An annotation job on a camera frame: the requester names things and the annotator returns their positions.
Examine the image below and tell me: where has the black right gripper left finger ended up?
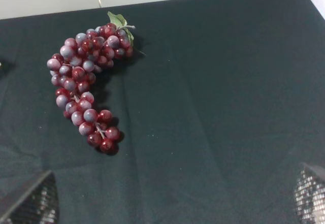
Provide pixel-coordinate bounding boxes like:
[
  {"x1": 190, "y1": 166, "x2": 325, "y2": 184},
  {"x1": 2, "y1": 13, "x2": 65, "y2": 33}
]
[{"x1": 1, "y1": 170, "x2": 59, "y2": 223}]

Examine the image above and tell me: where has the black tablecloth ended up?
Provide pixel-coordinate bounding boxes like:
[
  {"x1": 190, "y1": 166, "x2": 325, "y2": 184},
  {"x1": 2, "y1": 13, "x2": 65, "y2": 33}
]
[{"x1": 1, "y1": 0, "x2": 324, "y2": 223}]

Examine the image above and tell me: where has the red artificial grape bunch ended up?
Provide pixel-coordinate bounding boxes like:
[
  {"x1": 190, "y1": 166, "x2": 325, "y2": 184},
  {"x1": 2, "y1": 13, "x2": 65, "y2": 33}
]
[{"x1": 47, "y1": 12, "x2": 135, "y2": 155}]

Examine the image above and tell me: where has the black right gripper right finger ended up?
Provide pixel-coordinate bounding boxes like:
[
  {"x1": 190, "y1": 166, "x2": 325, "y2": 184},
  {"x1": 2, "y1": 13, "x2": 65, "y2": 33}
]
[{"x1": 294, "y1": 163, "x2": 324, "y2": 224}]

